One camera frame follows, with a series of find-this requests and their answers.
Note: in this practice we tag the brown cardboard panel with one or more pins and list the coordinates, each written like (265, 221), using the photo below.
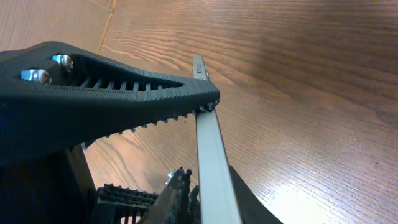
(82, 23)

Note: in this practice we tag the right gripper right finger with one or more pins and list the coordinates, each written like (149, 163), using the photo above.
(251, 209)

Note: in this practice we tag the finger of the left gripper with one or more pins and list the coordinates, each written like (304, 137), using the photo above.
(114, 204)
(177, 203)

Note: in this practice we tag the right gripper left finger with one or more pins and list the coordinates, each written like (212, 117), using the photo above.
(55, 95)

